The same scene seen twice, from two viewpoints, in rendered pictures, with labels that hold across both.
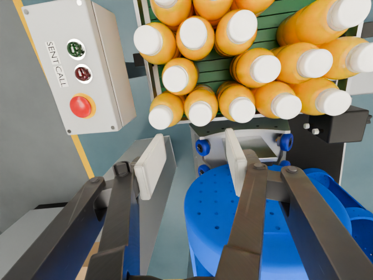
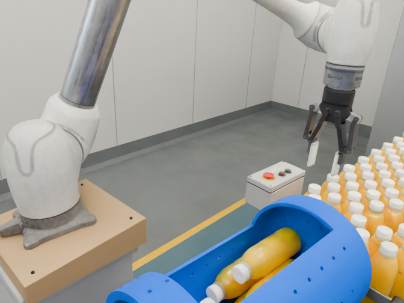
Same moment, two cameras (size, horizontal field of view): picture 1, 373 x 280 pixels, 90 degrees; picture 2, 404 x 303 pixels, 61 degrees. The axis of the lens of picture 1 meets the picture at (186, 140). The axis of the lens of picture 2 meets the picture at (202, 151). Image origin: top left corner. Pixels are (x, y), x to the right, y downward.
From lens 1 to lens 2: 1.01 m
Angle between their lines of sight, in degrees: 77
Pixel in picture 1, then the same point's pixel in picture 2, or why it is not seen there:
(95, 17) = (300, 177)
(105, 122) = (269, 183)
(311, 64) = (381, 228)
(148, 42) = (315, 187)
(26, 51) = (152, 243)
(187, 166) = not seen: outside the picture
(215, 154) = not seen: hidden behind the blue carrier
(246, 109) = not seen: hidden behind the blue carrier
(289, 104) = (362, 231)
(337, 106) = (389, 246)
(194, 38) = (334, 196)
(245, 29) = (357, 205)
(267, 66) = (359, 217)
